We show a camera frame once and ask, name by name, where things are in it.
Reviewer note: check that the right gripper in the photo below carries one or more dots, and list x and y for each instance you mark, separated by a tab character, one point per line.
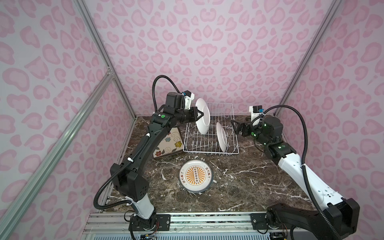
244	129

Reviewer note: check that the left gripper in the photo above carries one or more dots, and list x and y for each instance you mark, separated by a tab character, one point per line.
190	113

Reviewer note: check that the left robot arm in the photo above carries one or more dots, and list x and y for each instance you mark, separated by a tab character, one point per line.
118	174

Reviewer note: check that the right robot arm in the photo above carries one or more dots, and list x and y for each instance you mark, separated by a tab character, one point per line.
334	217

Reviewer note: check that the white round plate patterned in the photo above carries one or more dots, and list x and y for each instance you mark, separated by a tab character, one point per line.
222	137

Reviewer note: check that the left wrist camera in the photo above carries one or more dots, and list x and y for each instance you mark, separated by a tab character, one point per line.
188	97

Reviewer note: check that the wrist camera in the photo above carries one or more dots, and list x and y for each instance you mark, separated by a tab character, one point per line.
188	97
257	114

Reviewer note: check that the white wire dish rack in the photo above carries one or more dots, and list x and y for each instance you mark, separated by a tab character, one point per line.
195	142

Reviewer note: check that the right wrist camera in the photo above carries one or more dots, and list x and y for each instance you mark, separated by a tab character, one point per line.
257	114

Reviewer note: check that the aluminium corner post left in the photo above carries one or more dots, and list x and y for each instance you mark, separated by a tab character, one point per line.
91	26

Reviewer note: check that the aluminium corner post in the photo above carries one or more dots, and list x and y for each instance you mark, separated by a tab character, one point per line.
314	44
91	26

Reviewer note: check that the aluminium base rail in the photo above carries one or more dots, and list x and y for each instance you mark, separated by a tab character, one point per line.
193	226

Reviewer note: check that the aluminium corner post right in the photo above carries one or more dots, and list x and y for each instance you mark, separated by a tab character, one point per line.
314	44

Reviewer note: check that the aluminium frame strut left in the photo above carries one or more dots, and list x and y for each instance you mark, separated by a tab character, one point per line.
31	189

